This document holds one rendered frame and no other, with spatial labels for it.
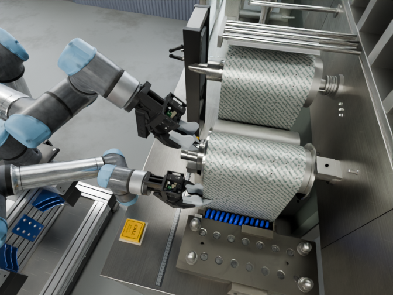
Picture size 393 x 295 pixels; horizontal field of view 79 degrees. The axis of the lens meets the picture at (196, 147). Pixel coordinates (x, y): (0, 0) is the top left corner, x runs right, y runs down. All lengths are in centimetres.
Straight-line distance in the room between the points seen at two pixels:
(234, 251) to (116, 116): 205
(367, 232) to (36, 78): 334
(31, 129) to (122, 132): 188
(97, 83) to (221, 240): 56
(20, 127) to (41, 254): 137
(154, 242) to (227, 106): 54
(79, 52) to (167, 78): 242
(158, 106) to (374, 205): 46
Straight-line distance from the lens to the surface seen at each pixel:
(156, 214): 96
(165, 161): 106
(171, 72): 301
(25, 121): 58
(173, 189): 71
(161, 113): 52
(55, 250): 184
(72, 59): 54
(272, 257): 80
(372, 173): 57
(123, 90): 53
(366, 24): 82
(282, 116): 77
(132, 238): 92
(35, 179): 90
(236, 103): 74
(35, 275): 185
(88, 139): 248
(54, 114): 59
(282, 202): 70
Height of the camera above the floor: 179
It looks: 54 degrees down
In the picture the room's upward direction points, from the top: straight up
